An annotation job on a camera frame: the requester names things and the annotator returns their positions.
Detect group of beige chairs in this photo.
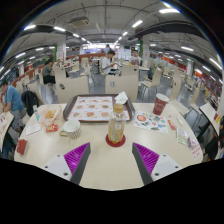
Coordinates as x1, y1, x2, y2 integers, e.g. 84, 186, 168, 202
13, 58, 209, 116

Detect white paper card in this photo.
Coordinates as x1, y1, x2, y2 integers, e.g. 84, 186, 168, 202
24, 122, 43, 138

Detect red sauce packet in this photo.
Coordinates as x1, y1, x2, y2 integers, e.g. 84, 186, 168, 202
45, 123, 59, 133

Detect ceiling air conditioner unit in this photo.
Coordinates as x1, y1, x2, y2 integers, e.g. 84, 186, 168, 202
69, 16, 90, 27

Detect group of ceiling lights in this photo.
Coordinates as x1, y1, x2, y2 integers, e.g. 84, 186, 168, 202
0, 8, 224, 83

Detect flat round red coaster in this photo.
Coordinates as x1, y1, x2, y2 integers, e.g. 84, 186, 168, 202
105, 133, 127, 148

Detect red wallet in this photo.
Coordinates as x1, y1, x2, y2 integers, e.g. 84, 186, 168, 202
16, 138, 28, 156

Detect dark brown food tray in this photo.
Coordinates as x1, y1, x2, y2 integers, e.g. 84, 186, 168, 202
62, 93, 136, 123

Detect crumpled white napkin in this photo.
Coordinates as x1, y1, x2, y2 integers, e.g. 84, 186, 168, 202
114, 91, 129, 105

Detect patterned mug with gold handle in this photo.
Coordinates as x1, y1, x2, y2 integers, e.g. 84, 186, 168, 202
59, 119, 82, 140

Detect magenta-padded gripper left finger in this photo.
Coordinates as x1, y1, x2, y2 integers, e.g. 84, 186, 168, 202
42, 142, 92, 185

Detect clear plastic packet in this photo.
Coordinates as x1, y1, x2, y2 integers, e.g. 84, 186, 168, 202
175, 127, 191, 147

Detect printed paper tray liner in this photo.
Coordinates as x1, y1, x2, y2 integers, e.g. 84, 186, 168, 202
67, 96, 131, 122

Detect small red packet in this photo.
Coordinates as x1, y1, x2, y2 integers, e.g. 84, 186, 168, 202
167, 119, 177, 130

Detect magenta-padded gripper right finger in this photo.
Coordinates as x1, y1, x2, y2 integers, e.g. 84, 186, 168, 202
131, 142, 183, 186

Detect white flyer with colourful prints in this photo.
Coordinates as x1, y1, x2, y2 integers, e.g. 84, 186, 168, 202
133, 110, 169, 134

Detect clear bottle with yellow cap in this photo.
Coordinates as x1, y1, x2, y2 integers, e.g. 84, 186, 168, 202
107, 103, 127, 145

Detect black backpack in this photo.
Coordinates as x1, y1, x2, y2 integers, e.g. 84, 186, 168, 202
20, 90, 40, 117

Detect beige neighbouring table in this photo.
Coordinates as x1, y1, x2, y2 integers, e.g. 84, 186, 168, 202
198, 102, 224, 133
0, 111, 15, 153

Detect red paper cup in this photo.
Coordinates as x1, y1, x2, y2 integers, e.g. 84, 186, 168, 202
152, 92, 170, 116

